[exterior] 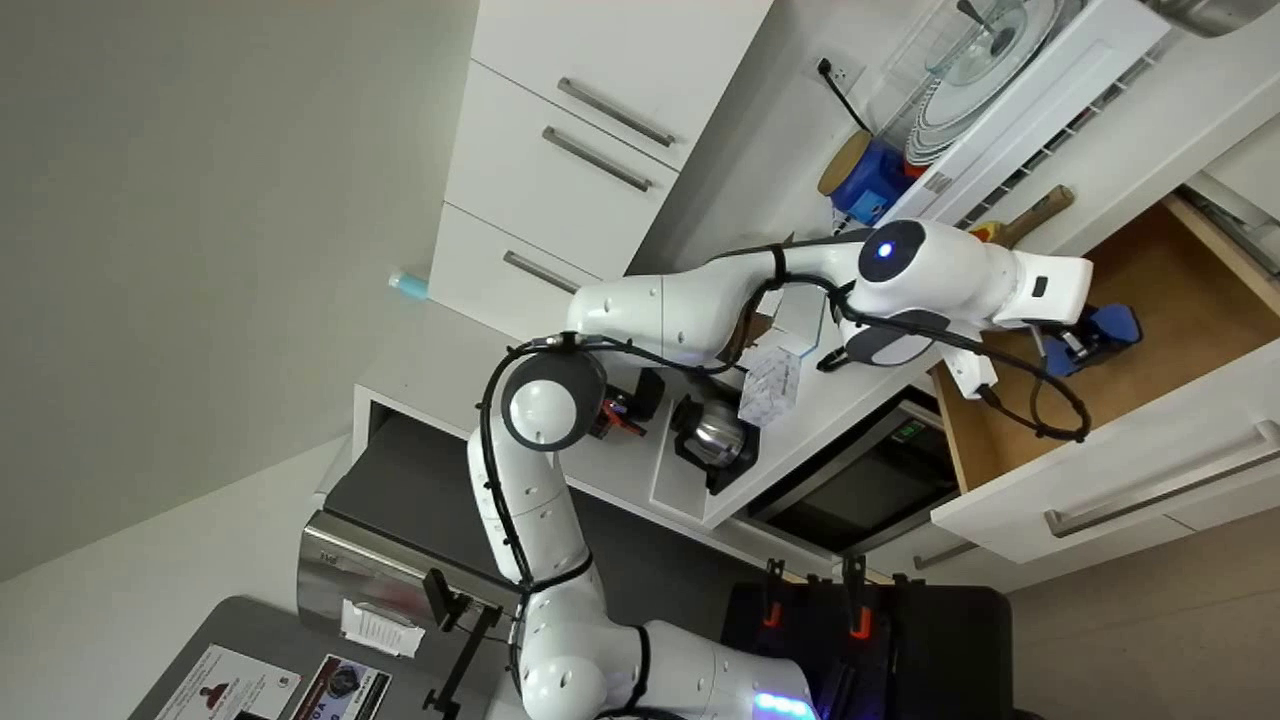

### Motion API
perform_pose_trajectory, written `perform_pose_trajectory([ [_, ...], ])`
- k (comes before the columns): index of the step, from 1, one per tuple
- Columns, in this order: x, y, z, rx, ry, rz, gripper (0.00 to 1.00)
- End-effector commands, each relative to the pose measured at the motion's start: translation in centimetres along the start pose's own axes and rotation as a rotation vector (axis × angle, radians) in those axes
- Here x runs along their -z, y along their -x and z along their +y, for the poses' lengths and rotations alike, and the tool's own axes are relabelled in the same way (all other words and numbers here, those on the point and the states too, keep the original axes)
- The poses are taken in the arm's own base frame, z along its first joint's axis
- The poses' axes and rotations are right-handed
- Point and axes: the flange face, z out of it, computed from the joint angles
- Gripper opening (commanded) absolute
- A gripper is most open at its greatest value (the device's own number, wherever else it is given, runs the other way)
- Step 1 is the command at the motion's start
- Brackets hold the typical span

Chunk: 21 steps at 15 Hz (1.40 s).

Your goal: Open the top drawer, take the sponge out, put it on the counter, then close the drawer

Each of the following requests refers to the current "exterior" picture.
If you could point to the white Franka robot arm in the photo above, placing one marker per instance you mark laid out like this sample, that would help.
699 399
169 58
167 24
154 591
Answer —
664 307

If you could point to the orange black clamp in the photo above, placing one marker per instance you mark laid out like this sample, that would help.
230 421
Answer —
769 613
860 627

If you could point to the wooden drawer with white front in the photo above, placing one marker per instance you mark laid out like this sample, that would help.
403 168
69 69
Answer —
1185 267

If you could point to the black steel coffee machine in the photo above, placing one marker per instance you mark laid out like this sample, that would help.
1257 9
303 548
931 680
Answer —
720 443

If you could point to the white printed card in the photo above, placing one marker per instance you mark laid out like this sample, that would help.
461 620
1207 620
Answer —
227 685

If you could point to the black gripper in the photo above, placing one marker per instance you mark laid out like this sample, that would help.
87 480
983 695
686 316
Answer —
1089 316

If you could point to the white tissue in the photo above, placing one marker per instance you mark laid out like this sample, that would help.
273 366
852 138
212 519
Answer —
383 629

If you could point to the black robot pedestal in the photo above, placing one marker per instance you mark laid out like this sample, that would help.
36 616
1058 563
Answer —
932 652

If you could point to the stainless steel bin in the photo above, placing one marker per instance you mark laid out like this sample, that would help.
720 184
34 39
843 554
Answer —
346 567

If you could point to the white sink base cabinet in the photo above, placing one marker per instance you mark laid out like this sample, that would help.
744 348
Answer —
1255 160

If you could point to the grey metal table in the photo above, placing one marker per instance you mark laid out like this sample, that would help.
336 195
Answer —
266 627

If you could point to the blue jar with cork lid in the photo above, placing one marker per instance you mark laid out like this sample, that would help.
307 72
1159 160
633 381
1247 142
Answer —
872 184

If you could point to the white plate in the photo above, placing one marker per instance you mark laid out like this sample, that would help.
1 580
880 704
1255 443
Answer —
984 64

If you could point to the white dish rack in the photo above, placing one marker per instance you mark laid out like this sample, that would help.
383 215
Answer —
1041 93

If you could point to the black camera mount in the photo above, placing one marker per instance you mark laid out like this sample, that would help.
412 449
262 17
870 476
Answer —
442 594

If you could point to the black built-in oven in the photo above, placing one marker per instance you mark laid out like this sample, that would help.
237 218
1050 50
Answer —
843 502

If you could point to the teal tape piece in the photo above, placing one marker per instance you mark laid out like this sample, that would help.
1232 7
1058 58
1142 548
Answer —
409 284

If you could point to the dark printed card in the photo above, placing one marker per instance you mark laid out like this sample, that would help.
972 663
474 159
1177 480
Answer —
342 685

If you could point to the stainless steel sink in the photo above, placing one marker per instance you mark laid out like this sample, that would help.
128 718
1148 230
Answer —
1215 14

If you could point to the white lower drawer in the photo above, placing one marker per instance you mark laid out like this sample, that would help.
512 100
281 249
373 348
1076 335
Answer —
984 567

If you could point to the printed paper sheet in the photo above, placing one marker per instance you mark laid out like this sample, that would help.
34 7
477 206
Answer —
769 399

